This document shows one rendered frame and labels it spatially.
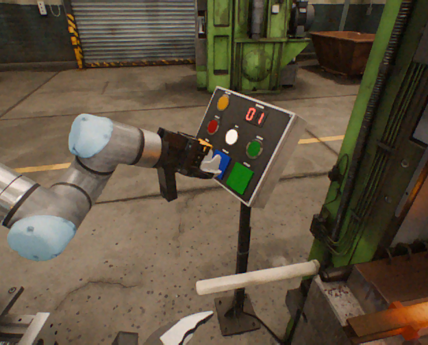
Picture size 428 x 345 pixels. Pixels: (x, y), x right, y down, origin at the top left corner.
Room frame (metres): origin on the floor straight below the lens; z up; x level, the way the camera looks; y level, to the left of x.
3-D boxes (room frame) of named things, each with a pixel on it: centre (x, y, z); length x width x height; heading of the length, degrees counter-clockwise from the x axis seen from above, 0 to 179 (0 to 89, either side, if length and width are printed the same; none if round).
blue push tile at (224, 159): (0.71, -0.02, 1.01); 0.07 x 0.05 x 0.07; 36
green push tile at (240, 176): (0.63, -0.08, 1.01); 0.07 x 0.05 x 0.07; 36
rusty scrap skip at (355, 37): (6.84, -3.23, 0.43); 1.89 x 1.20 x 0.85; 12
